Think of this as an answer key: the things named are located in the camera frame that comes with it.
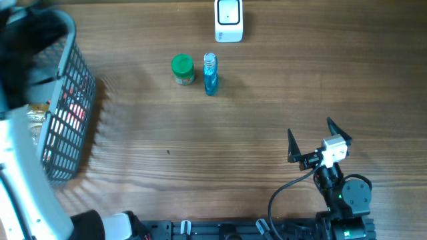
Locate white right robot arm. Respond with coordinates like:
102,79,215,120
288,118,376,240

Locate white barcode scanner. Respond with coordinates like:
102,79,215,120
214,0,244,43

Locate green lid jar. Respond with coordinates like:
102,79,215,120
171,54,195,85

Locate grey plastic mesh basket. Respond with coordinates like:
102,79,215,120
1,7,97,185

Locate blue mouthwash bottle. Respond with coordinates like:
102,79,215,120
203,53,219,96

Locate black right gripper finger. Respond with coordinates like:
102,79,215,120
288,129,302,163
326,117,352,145

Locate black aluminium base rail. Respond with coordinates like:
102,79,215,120
133,218,377,240

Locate black right camera cable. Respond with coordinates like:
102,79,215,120
268,156,324,240

